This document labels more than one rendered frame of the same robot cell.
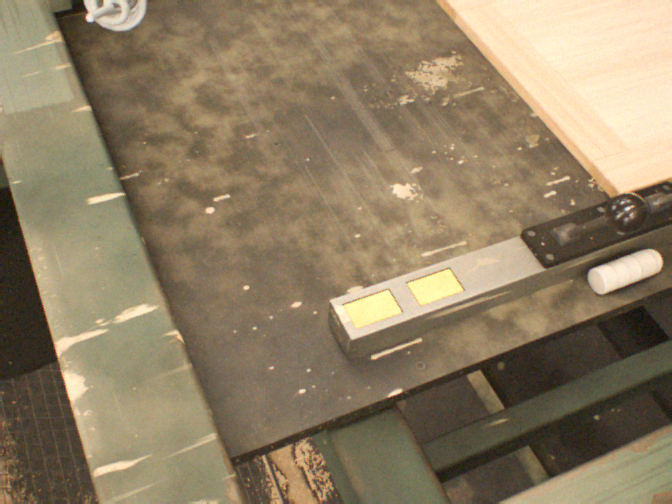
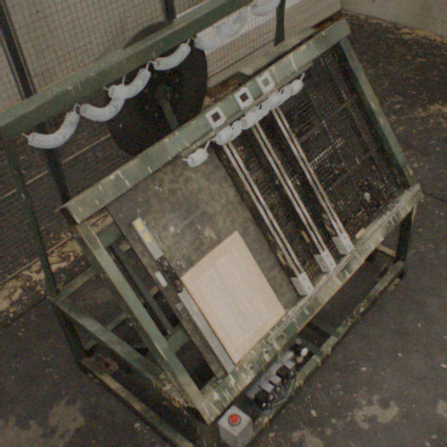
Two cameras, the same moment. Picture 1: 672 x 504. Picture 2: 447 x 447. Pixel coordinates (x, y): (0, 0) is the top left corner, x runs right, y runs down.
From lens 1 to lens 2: 221 cm
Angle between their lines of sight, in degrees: 5
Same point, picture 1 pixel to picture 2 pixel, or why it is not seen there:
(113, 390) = (112, 183)
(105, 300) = (128, 176)
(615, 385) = (136, 280)
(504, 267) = (154, 251)
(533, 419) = (125, 264)
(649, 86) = (216, 286)
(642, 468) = (118, 278)
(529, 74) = (212, 256)
